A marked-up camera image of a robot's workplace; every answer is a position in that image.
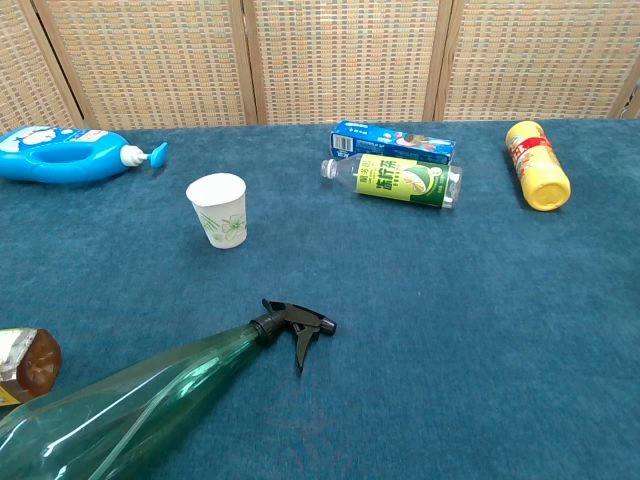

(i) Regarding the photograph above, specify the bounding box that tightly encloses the green spray bottle black trigger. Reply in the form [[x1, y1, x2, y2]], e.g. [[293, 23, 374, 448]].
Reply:
[[0, 298, 338, 480]]

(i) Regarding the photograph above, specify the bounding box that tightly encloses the blue toothpaste box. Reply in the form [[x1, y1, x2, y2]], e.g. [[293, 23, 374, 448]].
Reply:
[[329, 119, 457, 166]]

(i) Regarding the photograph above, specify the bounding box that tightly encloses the blue pump detergent bottle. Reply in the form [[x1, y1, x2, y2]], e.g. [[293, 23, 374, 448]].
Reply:
[[0, 125, 170, 184]]

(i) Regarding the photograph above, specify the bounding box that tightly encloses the white paper cup green print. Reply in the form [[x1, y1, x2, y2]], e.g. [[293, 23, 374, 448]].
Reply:
[[185, 172, 248, 250]]

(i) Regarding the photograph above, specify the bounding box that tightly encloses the woven bamboo folding screen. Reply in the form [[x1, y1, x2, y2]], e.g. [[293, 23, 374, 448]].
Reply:
[[0, 0, 640, 133]]

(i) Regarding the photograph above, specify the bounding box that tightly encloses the blue felt table cover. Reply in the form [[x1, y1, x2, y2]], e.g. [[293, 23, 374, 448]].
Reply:
[[0, 118, 640, 480]]

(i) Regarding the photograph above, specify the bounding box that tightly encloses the yellow squeeze bottle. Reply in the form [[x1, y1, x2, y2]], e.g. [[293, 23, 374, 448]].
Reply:
[[505, 120, 572, 213]]

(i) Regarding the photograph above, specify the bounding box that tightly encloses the clear bottle green label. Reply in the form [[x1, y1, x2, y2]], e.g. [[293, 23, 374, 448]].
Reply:
[[320, 152, 464, 212]]

